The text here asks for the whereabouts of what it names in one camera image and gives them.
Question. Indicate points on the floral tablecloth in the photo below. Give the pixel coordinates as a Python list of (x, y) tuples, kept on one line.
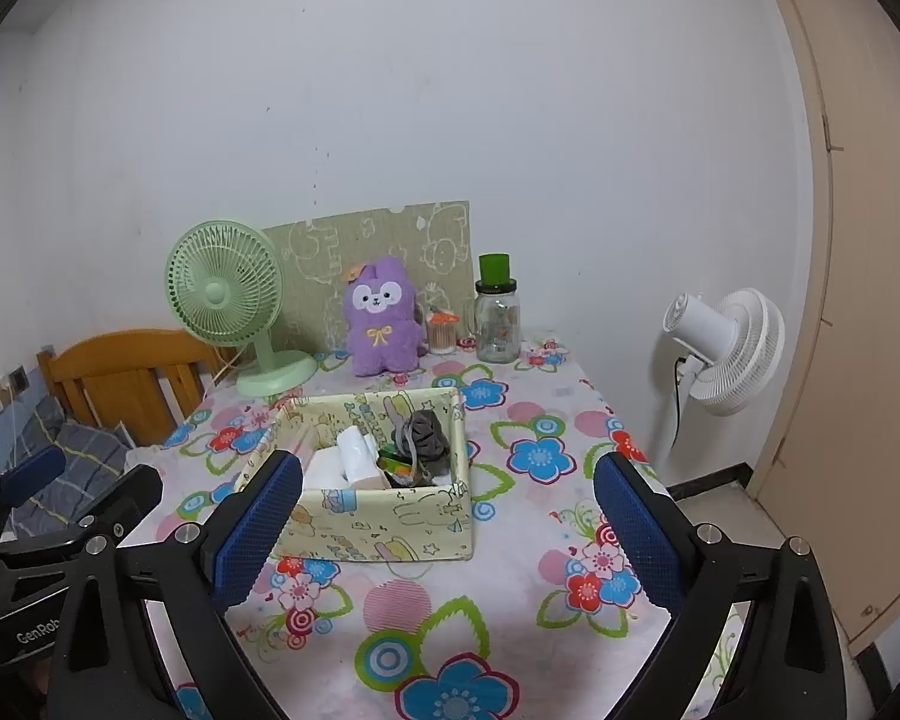
[(540, 510)]

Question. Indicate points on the green desk fan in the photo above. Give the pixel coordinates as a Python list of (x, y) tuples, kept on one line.
[(217, 292)]

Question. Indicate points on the clear plastic container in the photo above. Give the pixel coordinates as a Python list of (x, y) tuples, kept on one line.
[(358, 454)]

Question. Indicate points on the green printed board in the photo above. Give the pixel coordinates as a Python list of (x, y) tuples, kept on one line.
[(315, 255)]

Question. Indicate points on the grey plaid pillow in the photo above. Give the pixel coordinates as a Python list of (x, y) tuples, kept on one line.
[(82, 442)]

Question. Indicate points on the purple plush toy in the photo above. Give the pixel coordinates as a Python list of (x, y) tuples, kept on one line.
[(382, 337)]

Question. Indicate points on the white standing fan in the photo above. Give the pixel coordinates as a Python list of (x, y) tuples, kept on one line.
[(750, 349)]

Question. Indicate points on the wooden bed headboard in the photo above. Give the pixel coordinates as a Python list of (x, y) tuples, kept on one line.
[(120, 360)]

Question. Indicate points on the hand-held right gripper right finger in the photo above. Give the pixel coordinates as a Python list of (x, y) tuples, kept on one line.
[(641, 540)]

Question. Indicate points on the beige wooden door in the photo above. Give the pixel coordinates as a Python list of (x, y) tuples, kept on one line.
[(870, 315)]

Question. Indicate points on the glass jar with green lid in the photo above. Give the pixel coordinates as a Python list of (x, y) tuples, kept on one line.
[(499, 330)]

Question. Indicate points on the yellow printed storage box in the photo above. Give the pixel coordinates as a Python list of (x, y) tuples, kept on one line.
[(390, 525)]

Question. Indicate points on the grey sock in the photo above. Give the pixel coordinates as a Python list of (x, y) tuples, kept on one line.
[(427, 435)]

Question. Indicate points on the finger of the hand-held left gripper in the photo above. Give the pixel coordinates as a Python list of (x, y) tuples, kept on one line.
[(135, 491), (34, 476)]

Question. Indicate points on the white towel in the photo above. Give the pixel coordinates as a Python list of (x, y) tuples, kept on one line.
[(322, 472)]

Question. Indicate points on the cotton swab container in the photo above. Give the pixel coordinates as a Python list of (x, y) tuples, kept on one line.
[(441, 337)]

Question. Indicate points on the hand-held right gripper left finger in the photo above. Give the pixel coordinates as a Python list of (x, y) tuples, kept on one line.
[(259, 532)]

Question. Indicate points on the cartoon printed packet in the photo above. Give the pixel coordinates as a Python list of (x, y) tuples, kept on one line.
[(394, 461)]

